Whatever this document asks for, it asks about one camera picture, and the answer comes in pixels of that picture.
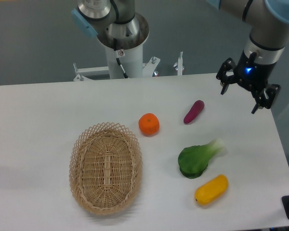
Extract black cable on pedestal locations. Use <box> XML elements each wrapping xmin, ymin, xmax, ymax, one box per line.
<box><xmin>113</xmin><ymin>38</ymin><xmax>130</xmax><ymax>79</ymax></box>

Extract woven wicker basket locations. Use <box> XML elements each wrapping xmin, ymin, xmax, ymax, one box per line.
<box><xmin>69</xmin><ymin>122</ymin><xmax>143</xmax><ymax>215</ymax></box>

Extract purple sweet potato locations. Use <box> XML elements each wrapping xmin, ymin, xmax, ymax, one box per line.
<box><xmin>183</xmin><ymin>100</ymin><xmax>205</xmax><ymax>124</ymax></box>

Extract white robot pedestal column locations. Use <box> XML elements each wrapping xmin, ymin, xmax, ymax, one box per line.
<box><xmin>105</xmin><ymin>44</ymin><xmax>143</xmax><ymax>79</ymax></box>

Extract white bracket with bolt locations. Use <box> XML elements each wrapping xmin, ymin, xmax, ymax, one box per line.
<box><xmin>173</xmin><ymin>51</ymin><xmax>184</xmax><ymax>76</ymax></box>

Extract yellow mango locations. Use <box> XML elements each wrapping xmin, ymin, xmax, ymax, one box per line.
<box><xmin>194</xmin><ymin>174</ymin><xmax>228</xmax><ymax>206</ymax></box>

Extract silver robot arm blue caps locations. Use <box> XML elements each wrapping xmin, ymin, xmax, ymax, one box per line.
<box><xmin>71</xmin><ymin>0</ymin><xmax>289</xmax><ymax>110</ymax></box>

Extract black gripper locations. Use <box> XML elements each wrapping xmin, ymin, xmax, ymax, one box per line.
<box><xmin>216</xmin><ymin>52</ymin><xmax>281</xmax><ymax>114</ymax></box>

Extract white pedestal base frame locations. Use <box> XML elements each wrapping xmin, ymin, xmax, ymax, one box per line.
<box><xmin>73</xmin><ymin>56</ymin><xmax>161</xmax><ymax>81</ymax></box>

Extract orange tangerine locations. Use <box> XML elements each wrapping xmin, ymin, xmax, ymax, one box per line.
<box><xmin>138</xmin><ymin>113</ymin><xmax>160</xmax><ymax>136</ymax></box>

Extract green bok choy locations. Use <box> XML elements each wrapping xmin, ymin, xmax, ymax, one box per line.
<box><xmin>177</xmin><ymin>138</ymin><xmax>225</xmax><ymax>179</ymax></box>

